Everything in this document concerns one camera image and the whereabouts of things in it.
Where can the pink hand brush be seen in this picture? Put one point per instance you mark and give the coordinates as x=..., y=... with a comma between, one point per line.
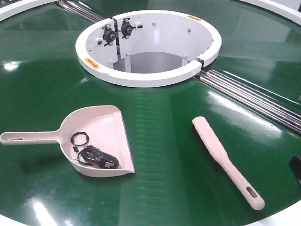
x=219, y=154

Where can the white outer rim left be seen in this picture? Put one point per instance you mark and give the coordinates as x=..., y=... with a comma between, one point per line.
x=10, y=8

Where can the black bearing mount left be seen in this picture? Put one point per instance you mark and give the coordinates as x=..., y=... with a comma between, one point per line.
x=109, y=35

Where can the white rim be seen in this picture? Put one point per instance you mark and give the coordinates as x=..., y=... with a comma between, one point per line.
x=10, y=8
x=290, y=9

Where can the black bearing mount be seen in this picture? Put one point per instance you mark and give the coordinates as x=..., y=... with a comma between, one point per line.
x=126, y=28
x=109, y=35

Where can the white outer rim right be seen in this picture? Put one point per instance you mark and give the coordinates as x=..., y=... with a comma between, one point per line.
x=290, y=9

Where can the orange warning label front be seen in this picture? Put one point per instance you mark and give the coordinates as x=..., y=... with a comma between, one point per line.
x=93, y=63

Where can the pink plastic dustpan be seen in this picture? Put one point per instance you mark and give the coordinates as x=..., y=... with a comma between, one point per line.
x=103, y=125

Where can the orange warning label back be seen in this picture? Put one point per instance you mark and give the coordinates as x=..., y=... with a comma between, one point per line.
x=194, y=18

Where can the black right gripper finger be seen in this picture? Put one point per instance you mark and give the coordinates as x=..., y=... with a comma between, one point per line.
x=295, y=165

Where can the black bearing mount right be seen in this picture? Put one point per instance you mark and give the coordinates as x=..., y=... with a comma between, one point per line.
x=126, y=28

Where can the orange warning label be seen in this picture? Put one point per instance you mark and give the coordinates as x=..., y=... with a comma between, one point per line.
x=194, y=18
x=93, y=63

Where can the steel rollers top left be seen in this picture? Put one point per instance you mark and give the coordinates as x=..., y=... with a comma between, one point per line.
x=80, y=10

